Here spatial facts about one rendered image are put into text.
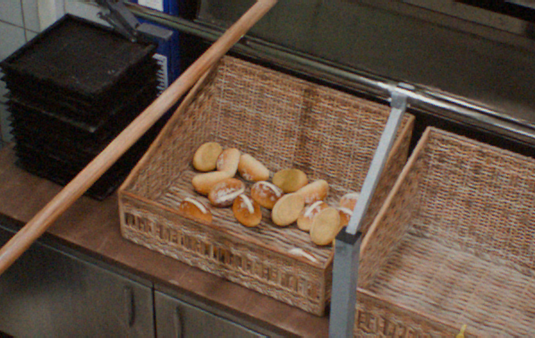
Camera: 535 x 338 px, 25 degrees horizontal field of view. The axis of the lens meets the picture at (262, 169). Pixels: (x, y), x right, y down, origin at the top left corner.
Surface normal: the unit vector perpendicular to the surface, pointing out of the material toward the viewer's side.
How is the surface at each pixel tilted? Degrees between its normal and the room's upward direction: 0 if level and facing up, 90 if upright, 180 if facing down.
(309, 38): 70
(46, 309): 90
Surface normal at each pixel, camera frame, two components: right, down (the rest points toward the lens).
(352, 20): -0.45, 0.24
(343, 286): -0.49, 0.54
